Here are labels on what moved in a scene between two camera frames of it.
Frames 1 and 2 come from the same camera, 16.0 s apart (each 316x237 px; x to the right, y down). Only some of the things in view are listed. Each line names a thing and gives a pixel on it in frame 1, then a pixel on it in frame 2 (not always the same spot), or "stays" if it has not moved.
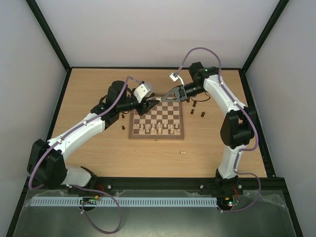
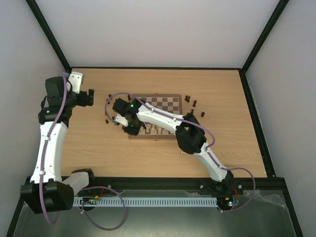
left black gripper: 145,107 to 84,101
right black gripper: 182,93 to 133,130
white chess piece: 153,131 stays
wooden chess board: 163,121 stays
